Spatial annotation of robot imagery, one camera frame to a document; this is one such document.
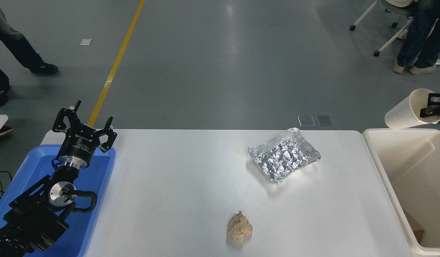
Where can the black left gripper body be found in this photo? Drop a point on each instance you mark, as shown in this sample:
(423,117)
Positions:
(78,146)

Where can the white paper cup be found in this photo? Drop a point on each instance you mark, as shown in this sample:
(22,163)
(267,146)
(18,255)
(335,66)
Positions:
(402,114)

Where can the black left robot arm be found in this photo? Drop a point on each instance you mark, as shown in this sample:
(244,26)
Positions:
(30,217)

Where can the blue plastic tray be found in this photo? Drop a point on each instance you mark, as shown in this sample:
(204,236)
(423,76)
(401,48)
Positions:
(96,178)

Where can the large pale bin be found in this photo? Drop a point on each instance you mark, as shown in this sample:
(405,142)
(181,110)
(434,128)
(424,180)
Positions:
(420,167)

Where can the person's dark shoe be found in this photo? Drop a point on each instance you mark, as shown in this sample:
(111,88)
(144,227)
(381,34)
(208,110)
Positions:
(4,131)

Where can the person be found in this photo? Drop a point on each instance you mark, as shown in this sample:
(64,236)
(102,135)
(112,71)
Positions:
(16,46)
(420,35)

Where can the person's white shoe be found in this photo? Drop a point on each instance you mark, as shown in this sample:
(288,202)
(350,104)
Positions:
(402,34)

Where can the grey metal floor plate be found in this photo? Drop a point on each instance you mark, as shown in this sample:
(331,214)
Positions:
(306,121)
(324,120)

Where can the white rolling chair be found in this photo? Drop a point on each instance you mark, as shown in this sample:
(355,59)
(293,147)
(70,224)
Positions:
(388,7)

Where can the crumpled tan paper ball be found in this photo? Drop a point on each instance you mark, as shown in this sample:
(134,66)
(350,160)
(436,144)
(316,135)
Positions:
(239,228)

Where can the crumpled foil tray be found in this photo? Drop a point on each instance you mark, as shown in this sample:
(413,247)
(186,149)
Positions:
(284,157)

